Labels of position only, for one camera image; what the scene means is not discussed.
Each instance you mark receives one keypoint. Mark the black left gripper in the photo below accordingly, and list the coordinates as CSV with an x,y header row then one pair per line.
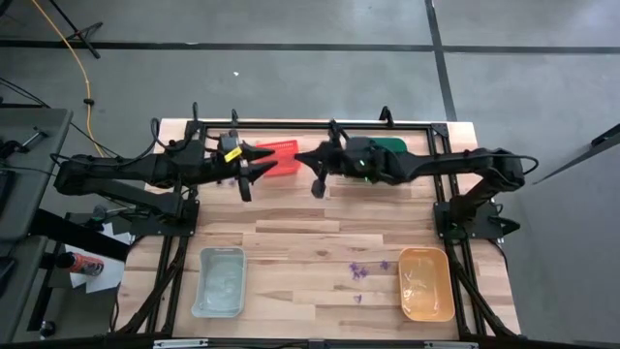
x,y
227,169

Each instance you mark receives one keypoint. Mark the white paper sheets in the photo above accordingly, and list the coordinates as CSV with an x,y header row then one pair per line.
x,y
109,276

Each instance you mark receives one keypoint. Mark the black desk beam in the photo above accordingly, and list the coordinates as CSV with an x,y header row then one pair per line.
x,y
77,235

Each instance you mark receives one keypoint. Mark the silver metal bracket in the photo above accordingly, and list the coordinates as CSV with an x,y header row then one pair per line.
x,y
450,345
179,343

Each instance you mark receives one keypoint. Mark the orange can black cap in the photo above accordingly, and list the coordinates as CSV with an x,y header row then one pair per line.
x,y
84,265

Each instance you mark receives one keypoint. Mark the black floor tripod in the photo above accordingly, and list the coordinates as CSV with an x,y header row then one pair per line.
x,y
80,34

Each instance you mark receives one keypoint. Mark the orange plastic basket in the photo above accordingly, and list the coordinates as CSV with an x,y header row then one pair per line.
x,y
286,169

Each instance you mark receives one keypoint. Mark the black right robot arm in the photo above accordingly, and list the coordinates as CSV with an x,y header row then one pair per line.
x,y
450,165

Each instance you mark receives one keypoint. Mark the black diagonal bar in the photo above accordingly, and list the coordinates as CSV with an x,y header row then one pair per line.
x,y
605,138

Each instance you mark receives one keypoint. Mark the black aluminium table frame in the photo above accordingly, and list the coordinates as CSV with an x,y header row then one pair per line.
x,y
290,126

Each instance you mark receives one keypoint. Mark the black caster wheel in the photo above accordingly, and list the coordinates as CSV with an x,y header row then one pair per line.
x,y
47,329

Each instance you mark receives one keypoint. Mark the white plastic bin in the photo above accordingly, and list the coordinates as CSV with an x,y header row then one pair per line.
x,y
220,283

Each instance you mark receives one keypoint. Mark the gray desk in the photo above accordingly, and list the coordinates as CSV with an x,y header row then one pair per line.
x,y
34,194

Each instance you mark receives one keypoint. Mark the yellow plastic bin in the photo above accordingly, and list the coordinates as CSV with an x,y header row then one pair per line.
x,y
426,286

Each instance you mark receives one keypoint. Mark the black frame hook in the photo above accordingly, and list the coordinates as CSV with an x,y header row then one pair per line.
x,y
386,116
195,112
235,116

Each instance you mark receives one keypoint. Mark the yellow paper tag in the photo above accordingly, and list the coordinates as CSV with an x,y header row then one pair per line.
x,y
233,154

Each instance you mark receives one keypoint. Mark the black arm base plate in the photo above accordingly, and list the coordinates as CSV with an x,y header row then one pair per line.
x,y
160,228
484,228

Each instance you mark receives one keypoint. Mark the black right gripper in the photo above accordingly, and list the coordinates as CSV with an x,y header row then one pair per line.
x,y
349,162

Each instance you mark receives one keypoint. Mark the green plastic bin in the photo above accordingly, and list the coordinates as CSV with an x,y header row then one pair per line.
x,y
392,144

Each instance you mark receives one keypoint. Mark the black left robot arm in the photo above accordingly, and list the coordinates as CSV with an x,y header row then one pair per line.
x,y
121,167

